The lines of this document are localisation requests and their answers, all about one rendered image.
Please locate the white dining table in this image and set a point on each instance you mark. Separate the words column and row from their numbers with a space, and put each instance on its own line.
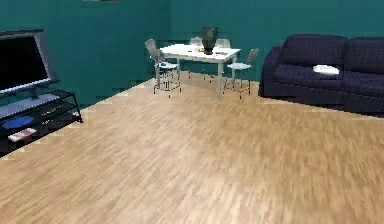
column 203, row 53

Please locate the white pillow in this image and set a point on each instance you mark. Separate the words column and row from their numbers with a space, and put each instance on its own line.
column 325, row 69

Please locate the white and red book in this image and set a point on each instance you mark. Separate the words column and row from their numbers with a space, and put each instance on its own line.
column 22, row 134

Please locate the small yellow item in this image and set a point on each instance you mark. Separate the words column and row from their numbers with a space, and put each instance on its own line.
column 200, row 49

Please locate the dark blue sofa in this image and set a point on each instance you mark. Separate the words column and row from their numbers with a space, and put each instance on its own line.
column 310, row 80

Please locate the black television set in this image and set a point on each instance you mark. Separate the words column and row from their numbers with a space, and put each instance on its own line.
column 20, row 61

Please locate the blue round plate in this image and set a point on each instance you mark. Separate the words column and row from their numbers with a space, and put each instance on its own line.
column 17, row 122

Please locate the black glass television stand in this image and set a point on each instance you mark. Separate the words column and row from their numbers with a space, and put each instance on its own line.
column 40, row 113

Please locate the grey metal chair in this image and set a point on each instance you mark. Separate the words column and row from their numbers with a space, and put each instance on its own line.
column 163, row 65
column 241, row 66
column 196, row 41
column 222, row 43
column 150, row 44

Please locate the dark grey vase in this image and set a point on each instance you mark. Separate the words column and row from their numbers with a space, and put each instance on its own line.
column 209, row 38

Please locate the small grey flat item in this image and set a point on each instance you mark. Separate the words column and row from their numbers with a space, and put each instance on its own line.
column 219, row 53

